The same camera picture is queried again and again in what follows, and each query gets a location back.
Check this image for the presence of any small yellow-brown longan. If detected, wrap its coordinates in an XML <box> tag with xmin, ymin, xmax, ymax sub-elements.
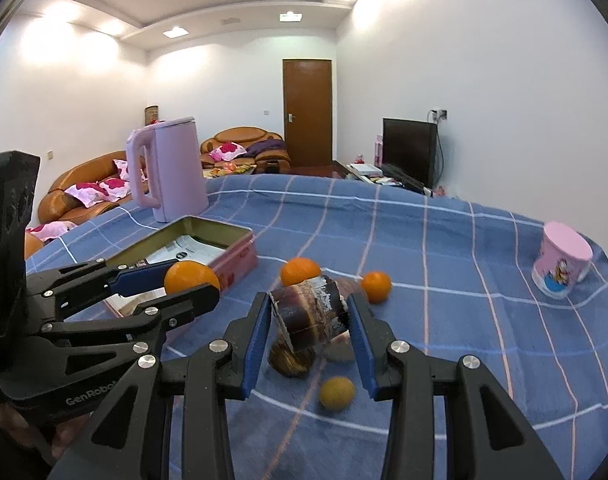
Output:
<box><xmin>318</xmin><ymin>376</ymin><xmax>356</xmax><ymax>412</ymax></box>

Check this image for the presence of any large orange mandarin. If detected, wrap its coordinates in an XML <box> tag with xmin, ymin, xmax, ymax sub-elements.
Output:
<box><xmin>280</xmin><ymin>257</ymin><xmax>321</xmax><ymax>286</ymax></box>

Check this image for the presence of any small orange mandarin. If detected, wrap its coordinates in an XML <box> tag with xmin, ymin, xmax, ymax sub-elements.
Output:
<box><xmin>360</xmin><ymin>271</ymin><xmax>393</xmax><ymax>304</ymax></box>

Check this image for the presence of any wrinkled dark passion fruit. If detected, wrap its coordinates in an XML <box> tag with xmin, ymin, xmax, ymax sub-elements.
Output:
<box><xmin>268</xmin><ymin>337</ymin><xmax>317</xmax><ymax>378</ymax></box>

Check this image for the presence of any round purple passion fruit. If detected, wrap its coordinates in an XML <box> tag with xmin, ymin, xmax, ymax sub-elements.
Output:
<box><xmin>316</xmin><ymin>278</ymin><xmax>367</xmax><ymax>363</ymax></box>

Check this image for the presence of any left hand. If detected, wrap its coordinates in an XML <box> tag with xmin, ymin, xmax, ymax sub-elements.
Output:
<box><xmin>0</xmin><ymin>404</ymin><xmax>90</xmax><ymax>464</ymax></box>

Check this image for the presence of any printed leaflet in tin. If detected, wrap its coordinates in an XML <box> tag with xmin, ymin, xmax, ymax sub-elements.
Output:
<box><xmin>104</xmin><ymin>234</ymin><xmax>225</xmax><ymax>316</ymax></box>

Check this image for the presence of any pink metal tin box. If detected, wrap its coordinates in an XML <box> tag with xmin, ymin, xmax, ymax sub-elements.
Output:
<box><xmin>103</xmin><ymin>213</ymin><xmax>259</xmax><ymax>346</ymax></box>

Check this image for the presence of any pink electric kettle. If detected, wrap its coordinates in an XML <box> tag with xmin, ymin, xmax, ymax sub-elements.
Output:
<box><xmin>126</xmin><ymin>117</ymin><xmax>208</xmax><ymax>223</ymax></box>

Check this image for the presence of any blue plaid tablecloth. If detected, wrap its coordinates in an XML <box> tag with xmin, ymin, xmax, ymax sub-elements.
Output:
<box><xmin>27</xmin><ymin>174</ymin><xmax>608</xmax><ymax>479</ymax></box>

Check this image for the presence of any coffee table with snacks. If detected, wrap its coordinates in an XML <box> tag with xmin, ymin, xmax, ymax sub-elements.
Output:
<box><xmin>203</xmin><ymin>162</ymin><xmax>256</xmax><ymax>179</ymax></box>

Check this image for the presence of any pink floral cushion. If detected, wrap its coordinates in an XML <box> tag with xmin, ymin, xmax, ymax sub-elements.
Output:
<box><xmin>209</xmin><ymin>142</ymin><xmax>246</xmax><ymax>162</ymax></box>

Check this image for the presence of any pink cartoon cup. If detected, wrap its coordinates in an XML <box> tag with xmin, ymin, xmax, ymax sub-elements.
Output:
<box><xmin>532</xmin><ymin>221</ymin><xmax>593</xmax><ymax>300</ymax></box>

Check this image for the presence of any orange leather sofa far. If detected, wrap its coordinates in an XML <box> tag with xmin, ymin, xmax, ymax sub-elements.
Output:
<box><xmin>200</xmin><ymin>127</ymin><xmax>291</xmax><ymax>174</ymax></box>

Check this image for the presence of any tv stand with clutter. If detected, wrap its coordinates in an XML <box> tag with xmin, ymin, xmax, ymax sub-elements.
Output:
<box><xmin>332</xmin><ymin>160</ymin><xmax>446</xmax><ymax>197</ymax></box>

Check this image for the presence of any brown wooden door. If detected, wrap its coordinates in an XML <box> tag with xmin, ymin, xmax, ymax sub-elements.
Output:
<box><xmin>282</xmin><ymin>60</ymin><xmax>333</xmax><ymax>168</ymax></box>

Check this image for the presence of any black television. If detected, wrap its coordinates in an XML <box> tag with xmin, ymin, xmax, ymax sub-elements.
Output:
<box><xmin>381</xmin><ymin>118</ymin><xmax>437</xmax><ymax>188</ymax></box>

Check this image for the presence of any television power cable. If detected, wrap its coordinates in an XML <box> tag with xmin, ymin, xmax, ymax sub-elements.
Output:
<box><xmin>427</xmin><ymin>108</ymin><xmax>449</xmax><ymax>189</ymax></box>

